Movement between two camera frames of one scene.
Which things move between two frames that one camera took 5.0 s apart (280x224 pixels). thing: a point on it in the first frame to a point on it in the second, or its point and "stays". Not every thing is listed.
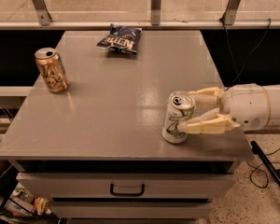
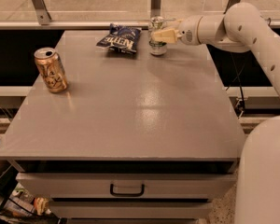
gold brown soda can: [51, 69] stays
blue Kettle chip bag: [122, 39] stays
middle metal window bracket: [156, 5] stays
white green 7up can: [179, 109] to [157, 48]
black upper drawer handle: [127, 194] stays
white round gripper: [246, 106] to [189, 32]
